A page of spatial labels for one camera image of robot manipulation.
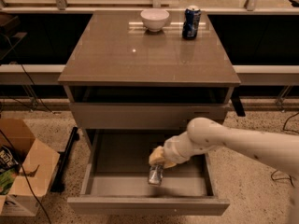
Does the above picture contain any blue soda can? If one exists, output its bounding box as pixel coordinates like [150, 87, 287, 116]
[182, 6, 201, 40]

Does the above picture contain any metal window railing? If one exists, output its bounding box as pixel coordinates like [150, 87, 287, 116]
[0, 0, 299, 15]

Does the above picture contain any white ceramic bowl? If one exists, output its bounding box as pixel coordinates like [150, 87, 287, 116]
[140, 8, 170, 32]

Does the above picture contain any dark side table left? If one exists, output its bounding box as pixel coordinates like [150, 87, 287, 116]
[0, 12, 27, 62]

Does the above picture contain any black bar on floor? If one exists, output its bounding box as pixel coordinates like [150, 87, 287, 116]
[50, 127, 79, 192]

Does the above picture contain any grey drawer cabinet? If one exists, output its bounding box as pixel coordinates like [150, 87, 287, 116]
[57, 9, 241, 217]

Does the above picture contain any black cable right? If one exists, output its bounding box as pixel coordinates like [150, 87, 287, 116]
[269, 111, 299, 189]

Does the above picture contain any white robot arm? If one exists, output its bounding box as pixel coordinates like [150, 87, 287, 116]
[148, 118, 299, 186]

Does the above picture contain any black snack bag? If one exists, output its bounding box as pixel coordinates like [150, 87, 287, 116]
[0, 146, 19, 174]

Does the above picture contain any silver redbull can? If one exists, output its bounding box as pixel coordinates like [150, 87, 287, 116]
[148, 164, 164, 186]

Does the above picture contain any green snack bag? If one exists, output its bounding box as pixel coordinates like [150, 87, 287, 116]
[0, 168, 18, 195]

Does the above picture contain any black cable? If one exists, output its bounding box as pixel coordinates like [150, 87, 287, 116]
[269, 111, 299, 189]
[0, 35, 54, 224]

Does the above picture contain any open cardboard box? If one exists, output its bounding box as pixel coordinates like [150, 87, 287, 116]
[0, 119, 60, 217]

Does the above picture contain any black cable left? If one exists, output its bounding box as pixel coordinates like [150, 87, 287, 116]
[0, 35, 54, 224]

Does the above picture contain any closed grey upper drawer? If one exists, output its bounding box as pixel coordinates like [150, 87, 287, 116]
[70, 103, 229, 130]

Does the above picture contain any open grey middle drawer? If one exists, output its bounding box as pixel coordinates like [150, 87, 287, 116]
[67, 130, 230, 216]

